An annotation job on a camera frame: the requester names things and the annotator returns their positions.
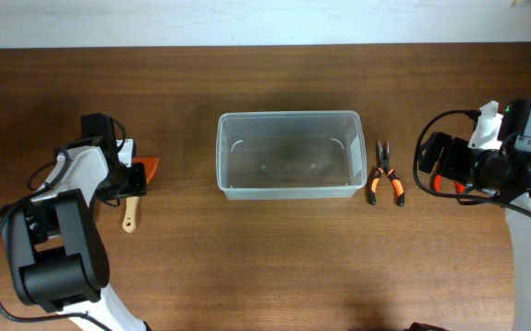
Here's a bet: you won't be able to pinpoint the orange scraper wooden handle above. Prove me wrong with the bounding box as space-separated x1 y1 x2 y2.
122 156 159 233

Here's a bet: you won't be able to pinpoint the orange black needle-nose pliers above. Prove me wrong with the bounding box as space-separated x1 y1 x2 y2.
367 140 406 208

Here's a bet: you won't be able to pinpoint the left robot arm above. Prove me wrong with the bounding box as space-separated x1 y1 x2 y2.
0 113 150 331

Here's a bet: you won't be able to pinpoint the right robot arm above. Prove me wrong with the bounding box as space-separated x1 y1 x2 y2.
412 99 531 330

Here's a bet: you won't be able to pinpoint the clear plastic container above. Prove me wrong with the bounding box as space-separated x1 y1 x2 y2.
216 110 367 200

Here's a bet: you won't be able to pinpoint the dark object at edge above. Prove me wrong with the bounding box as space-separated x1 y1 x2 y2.
405 322 448 331

